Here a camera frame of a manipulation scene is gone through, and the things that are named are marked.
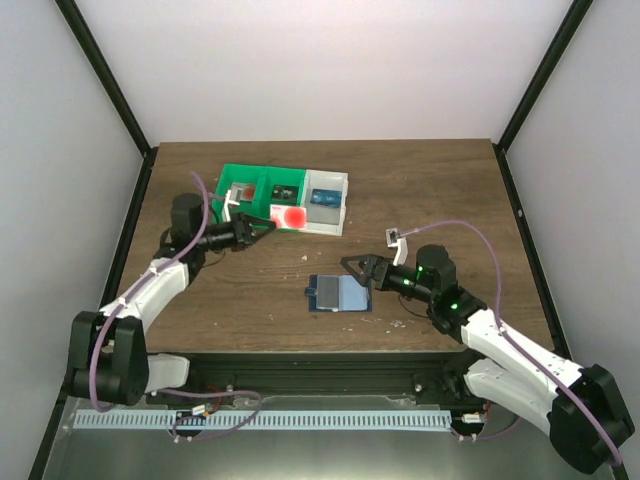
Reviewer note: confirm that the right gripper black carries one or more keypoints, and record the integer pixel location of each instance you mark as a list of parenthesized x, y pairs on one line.
[(376, 271)]

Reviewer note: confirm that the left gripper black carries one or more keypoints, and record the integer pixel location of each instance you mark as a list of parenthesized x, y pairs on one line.
[(242, 231)]

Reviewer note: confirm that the navy blue card holder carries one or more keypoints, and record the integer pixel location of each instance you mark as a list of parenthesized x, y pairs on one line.
[(352, 298)]

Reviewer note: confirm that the red white card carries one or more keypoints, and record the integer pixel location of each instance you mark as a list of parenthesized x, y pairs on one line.
[(245, 191), (288, 217)]

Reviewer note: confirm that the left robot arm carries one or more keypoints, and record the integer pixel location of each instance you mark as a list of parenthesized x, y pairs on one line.
[(118, 330)]

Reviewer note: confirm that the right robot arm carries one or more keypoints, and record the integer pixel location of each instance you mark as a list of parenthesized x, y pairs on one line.
[(580, 409)]

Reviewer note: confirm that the dark grey card in holder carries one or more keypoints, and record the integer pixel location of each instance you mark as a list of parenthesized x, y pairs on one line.
[(327, 292)]

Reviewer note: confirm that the dark green card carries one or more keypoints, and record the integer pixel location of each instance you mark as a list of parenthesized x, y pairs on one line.
[(285, 194)]

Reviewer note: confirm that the blue card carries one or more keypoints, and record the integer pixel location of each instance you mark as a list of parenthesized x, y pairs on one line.
[(327, 198)]

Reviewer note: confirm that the green bin middle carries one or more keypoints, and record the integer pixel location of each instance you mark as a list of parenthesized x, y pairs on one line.
[(279, 176)]

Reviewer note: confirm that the green bin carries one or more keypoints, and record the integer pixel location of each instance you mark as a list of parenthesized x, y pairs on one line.
[(279, 176), (238, 173)]

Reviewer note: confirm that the green bin left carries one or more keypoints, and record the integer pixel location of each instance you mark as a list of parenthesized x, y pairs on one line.
[(238, 173)]

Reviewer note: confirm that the white bin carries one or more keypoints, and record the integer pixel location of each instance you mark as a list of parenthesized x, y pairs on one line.
[(322, 220)]

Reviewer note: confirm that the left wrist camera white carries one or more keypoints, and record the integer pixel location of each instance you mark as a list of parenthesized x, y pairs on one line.
[(232, 199)]

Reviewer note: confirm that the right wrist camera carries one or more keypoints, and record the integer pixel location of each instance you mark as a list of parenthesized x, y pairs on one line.
[(397, 242)]

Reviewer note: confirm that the black aluminium frame rail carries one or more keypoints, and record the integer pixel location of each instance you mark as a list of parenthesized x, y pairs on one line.
[(435, 377)]

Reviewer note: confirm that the light blue slotted cable duct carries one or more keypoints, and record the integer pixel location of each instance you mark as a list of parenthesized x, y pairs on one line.
[(421, 421)]

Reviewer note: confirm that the left black frame post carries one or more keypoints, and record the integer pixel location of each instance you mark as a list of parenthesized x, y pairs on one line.
[(93, 53)]

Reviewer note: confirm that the black frame post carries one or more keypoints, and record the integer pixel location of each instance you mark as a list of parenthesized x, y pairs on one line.
[(93, 53), (562, 38)]

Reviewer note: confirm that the right black frame post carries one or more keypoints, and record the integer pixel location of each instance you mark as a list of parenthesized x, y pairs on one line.
[(562, 38)]

